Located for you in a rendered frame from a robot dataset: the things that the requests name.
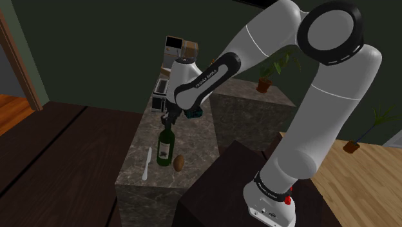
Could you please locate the potted thin palm plant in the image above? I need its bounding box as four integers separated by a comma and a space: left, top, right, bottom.
342, 102, 402, 155

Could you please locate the green wine bottle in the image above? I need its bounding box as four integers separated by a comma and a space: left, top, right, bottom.
156, 121, 176, 167

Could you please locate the brown wooden door frame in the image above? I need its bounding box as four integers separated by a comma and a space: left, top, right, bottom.
0, 8, 43, 112

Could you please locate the silver toaster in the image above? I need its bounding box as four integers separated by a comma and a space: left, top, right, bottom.
151, 78, 171, 114

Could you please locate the potted green leafy plant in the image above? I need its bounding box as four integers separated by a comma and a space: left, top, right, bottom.
256, 49, 302, 94

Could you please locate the brown potato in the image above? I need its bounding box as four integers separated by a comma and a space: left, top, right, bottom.
173, 153, 185, 172

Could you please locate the white knife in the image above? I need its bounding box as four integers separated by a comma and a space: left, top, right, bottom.
141, 146, 153, 181

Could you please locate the dark robot stand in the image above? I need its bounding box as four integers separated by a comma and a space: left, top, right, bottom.
171, 132, 343, 227

